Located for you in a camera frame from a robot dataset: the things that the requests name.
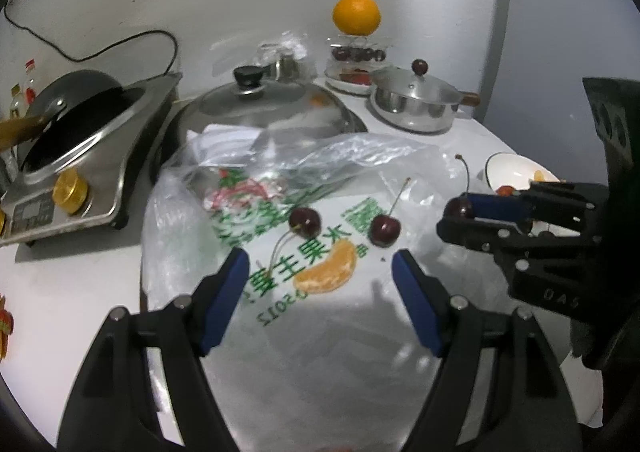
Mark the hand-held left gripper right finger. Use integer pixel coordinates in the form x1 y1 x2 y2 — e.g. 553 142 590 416
391 248 583 452

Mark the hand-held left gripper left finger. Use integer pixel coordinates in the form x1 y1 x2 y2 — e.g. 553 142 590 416
57 247 251 452

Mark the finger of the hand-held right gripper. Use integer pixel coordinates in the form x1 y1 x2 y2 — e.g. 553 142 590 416
436 215 599 261
465 181 608 235

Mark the dark red cherry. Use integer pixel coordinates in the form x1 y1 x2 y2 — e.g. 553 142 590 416
269 207 322 283
368 177 412 248
445 154 473 220

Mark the white plate with dark rim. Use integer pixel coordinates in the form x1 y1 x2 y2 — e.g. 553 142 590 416
485 152 583 239

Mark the clear printed plastic bag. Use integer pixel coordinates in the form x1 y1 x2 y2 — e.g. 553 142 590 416
140 131 478 452

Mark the person's right forearm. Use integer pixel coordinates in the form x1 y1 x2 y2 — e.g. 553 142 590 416
569 309 601 360

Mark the small steel saucepan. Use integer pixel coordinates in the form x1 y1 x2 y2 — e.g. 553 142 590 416
370 66 481 134

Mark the saucepan lid with wooden knob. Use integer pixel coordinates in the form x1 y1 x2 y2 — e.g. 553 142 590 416
370 58 458 103

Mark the large steel pan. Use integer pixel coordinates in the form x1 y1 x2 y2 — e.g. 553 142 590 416
150 97 369 185

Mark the steel induction cooker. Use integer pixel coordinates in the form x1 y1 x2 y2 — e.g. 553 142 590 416
0 72 183 247

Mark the grey refrigerator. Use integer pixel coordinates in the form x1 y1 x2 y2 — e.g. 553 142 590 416
480 0 640 168

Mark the clear container with cherries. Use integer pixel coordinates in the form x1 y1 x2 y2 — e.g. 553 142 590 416
324 32 396 94

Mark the black wok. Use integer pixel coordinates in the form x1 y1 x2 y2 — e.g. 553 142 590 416
0 70 146 168

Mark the steel cup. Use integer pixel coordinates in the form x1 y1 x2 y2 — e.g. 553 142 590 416
272 52 303 78

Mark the whole orange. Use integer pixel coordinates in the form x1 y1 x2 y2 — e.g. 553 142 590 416
332 0 382 36

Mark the crumpled clear plastic wrap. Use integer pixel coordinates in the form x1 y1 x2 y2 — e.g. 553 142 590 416
215 29 316 83

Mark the red sauce bottle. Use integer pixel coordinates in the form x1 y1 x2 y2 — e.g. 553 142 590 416
22 59 41 105

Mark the black cooker power cable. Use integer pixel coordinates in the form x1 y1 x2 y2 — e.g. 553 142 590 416
5 0 179 78

